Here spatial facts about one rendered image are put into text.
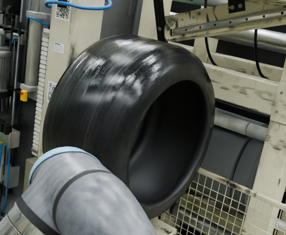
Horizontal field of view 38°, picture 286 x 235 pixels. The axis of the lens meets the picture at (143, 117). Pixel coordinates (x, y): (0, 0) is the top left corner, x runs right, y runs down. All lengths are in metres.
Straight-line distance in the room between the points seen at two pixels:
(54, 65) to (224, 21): 0.61
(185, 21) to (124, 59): 0.50
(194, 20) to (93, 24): 0.37
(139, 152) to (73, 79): 0.54
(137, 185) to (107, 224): 0.98
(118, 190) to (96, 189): 0.03
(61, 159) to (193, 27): 1.00
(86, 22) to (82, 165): 0.86
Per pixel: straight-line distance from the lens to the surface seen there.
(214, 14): 1.53
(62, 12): 1.44
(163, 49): 1.18
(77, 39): 1.41
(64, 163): 0.66
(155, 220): 1.60
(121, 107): 1.06
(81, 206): 0.57
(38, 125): 1.59
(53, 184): 0.64
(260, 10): 1.46
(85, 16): 1.42
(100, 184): 0.59
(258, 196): 1.53
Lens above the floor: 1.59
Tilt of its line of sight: 16 degrees down
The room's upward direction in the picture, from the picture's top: 9 degrees clockwise
